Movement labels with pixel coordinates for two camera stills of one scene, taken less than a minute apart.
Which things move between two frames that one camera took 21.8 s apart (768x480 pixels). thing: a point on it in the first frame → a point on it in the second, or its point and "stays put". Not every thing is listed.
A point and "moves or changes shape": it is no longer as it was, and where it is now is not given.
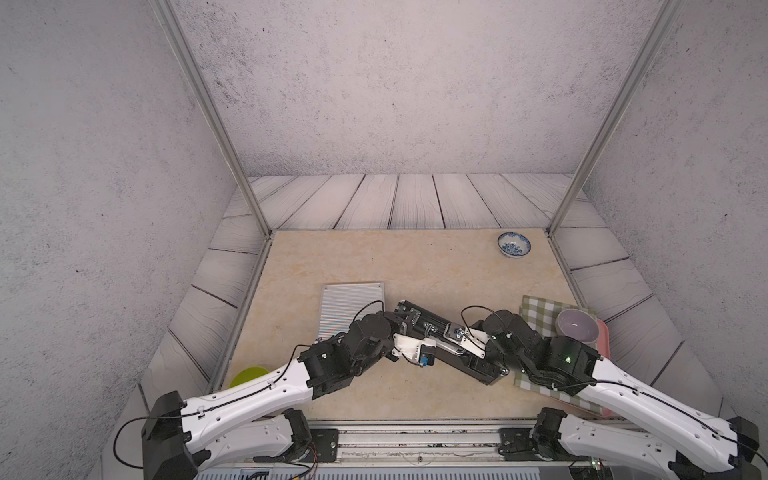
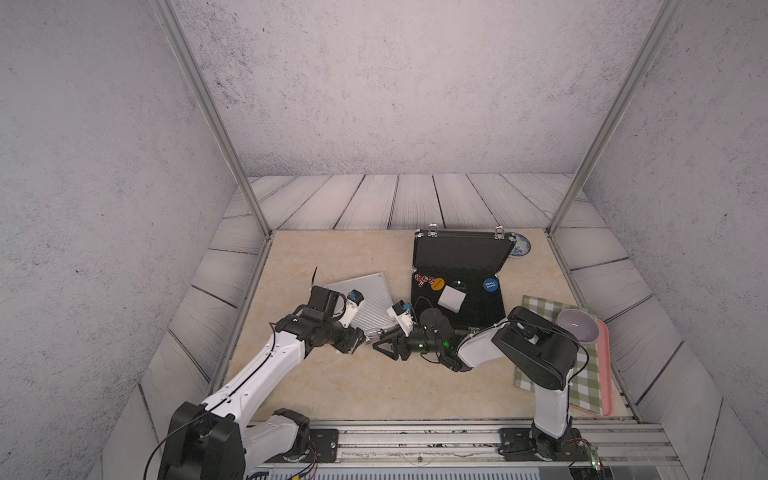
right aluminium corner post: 668,11 stays put
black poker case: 415,320 moves or changes shape
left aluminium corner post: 189,64 stays put
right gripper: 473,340 → 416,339
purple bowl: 577,325 stays put
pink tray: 602,344 stays put
